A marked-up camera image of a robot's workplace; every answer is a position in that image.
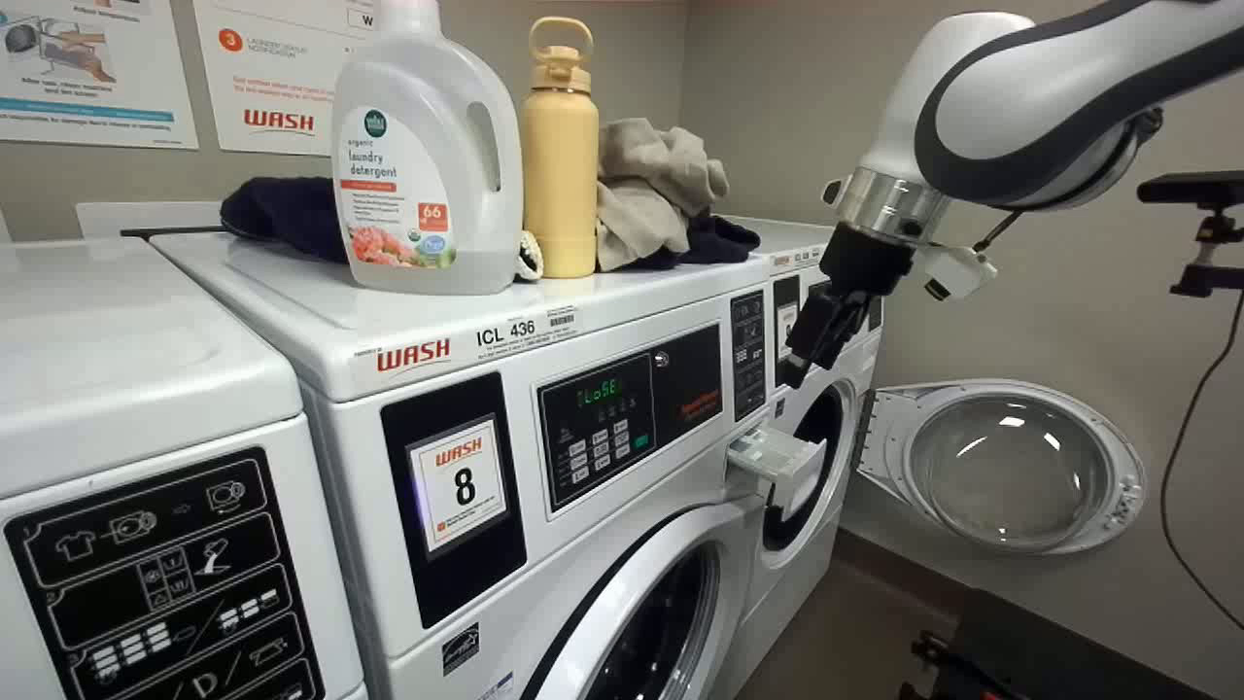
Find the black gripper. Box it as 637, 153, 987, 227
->
778, 227, 915, 390

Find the white laundry detergent jug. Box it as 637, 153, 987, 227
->
330, 0, 519, 295

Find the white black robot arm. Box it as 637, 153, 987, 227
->
778, 0, 1244, 384

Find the white detergent tray drawer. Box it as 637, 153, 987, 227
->
728, 426, 824, 508

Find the far washing machine open door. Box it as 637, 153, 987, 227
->
707, 211, 1150, 700

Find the middle washing machine number 8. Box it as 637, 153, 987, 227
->
153, 233, 772, 700

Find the washing machine number 9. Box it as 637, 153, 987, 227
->
0, 242, 370, 700

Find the beige crumpled cloth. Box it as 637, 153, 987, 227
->
594, 117, 732, 272

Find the yellow water bottle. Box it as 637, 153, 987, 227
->
519, 14, 597, 281

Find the dark navy cloth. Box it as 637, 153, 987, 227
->
216, 179, 347, 264

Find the wash instruction poster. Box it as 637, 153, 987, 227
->
191, 0, 439, 163

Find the laundry info poster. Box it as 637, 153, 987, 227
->
0, 0, 199, 149

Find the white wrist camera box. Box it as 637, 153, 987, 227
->
917, 242, 997, 301

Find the black camera on stand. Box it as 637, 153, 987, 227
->
1135, 168, 1244, 303

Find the black cable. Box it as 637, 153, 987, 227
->
1153, 293, 1244, 636

